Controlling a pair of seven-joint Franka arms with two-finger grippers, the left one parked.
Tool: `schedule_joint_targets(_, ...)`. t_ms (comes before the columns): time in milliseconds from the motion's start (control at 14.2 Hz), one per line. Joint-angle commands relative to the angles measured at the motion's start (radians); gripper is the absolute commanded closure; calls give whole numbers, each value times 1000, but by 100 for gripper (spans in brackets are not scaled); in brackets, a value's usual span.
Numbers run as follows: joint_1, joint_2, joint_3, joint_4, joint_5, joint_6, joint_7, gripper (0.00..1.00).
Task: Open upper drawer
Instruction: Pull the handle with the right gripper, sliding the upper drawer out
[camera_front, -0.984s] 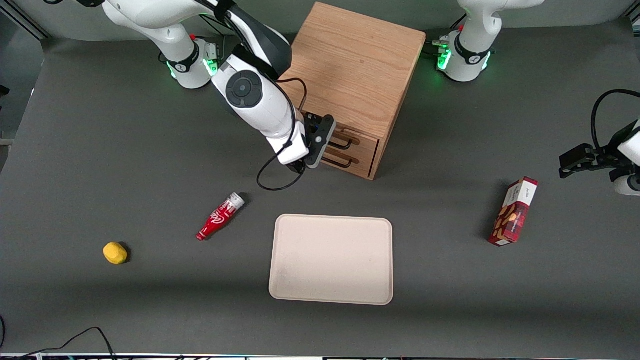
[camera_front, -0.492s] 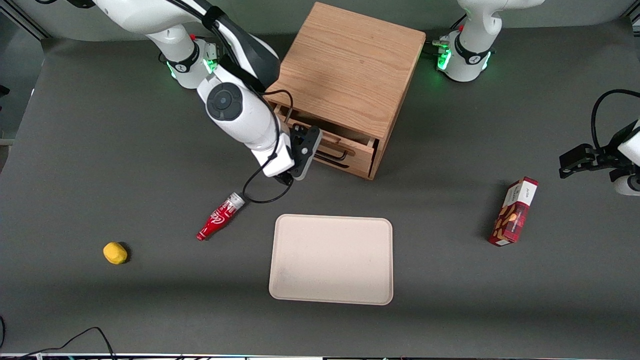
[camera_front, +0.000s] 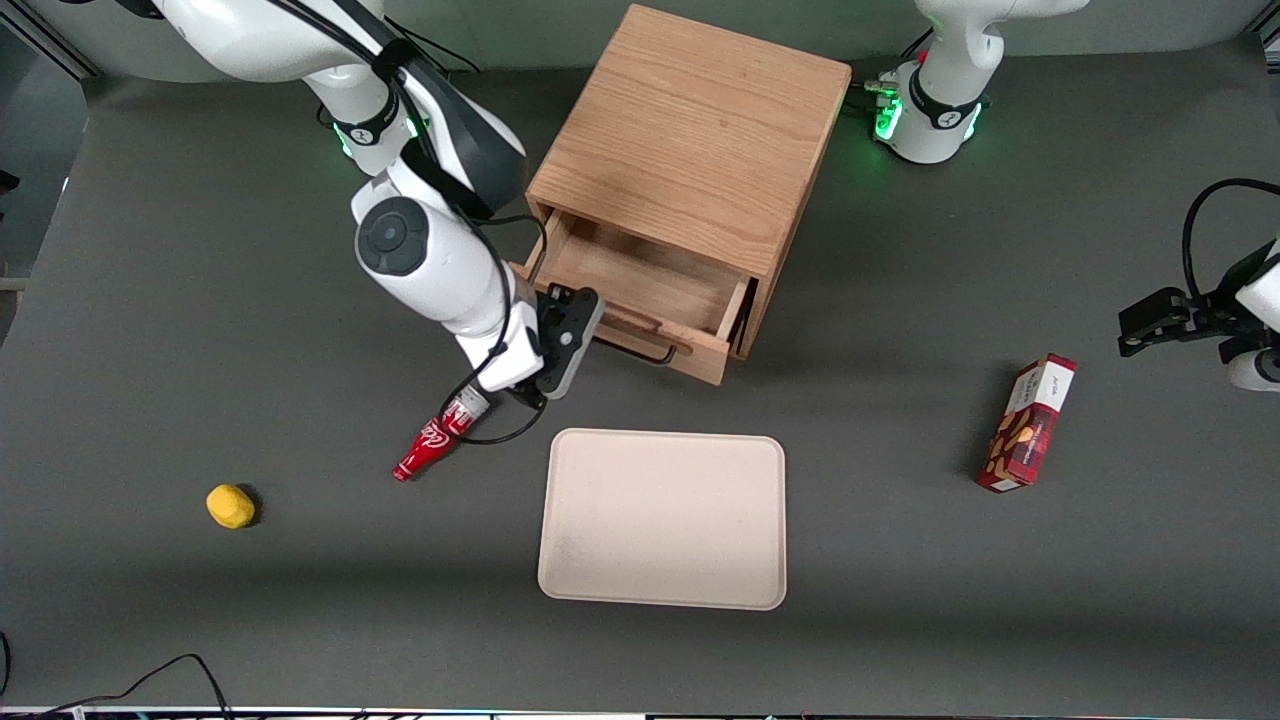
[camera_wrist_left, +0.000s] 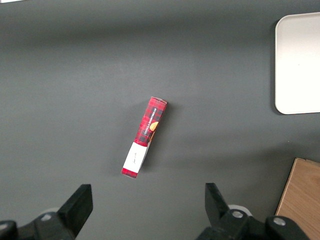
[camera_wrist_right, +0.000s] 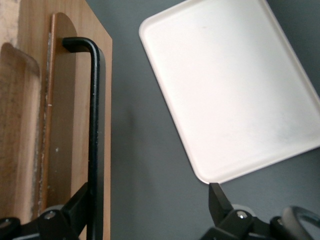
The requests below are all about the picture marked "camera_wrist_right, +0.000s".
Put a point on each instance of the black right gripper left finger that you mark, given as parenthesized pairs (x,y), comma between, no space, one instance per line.
(65,222)

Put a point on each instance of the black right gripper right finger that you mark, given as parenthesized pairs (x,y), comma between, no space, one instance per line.
(225,220)

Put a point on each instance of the wooden drawer with long backplate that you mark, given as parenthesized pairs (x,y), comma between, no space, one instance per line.
(82,112)

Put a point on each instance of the wooden two-drawer cabinet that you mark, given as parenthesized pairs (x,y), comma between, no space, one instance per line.
(15,125)

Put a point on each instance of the beige rectangular tray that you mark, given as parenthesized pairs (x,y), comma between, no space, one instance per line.
(225,87)

